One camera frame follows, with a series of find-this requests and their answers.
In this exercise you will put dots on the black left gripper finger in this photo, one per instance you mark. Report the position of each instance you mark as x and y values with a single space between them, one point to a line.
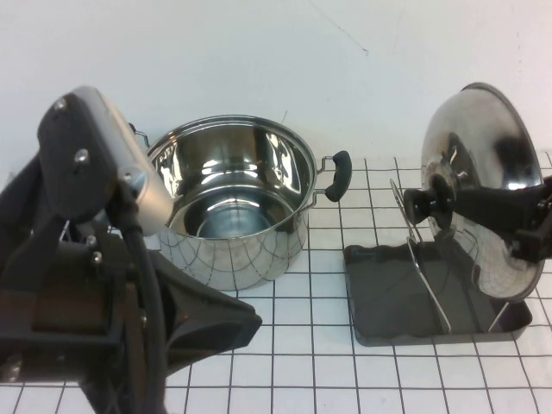
207 347
215 304

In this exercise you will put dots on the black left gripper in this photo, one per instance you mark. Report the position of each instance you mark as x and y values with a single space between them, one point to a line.
64 267

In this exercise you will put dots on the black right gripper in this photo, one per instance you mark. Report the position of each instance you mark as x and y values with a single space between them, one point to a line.
541 241

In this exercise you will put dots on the steel pot lid black knob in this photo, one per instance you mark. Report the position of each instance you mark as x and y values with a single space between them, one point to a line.
474 129

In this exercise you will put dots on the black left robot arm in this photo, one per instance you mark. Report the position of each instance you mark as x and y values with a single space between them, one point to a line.
17 224

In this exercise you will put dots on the stainless steel cooking pot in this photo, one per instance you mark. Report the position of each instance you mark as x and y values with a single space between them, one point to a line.
241 259

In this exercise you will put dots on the white black grid tablecloth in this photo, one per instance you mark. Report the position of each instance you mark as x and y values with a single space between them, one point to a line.
302 379

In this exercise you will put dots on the black plastic drip tray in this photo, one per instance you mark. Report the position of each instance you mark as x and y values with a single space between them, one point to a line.
379 302

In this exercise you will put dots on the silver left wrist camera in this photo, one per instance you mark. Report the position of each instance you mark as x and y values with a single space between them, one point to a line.
129 142

